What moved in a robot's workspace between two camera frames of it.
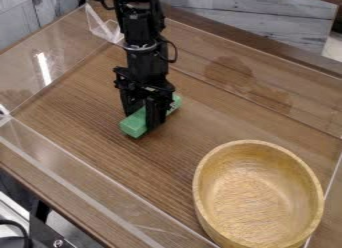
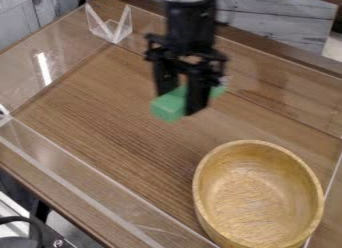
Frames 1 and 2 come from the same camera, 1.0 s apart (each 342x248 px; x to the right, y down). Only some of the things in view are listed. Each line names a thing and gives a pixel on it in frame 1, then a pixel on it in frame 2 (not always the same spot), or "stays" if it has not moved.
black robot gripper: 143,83 → 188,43
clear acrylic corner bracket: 106,29 stays
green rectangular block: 133,123 → 169,106
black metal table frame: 42,235 stays
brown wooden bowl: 256,196 stays
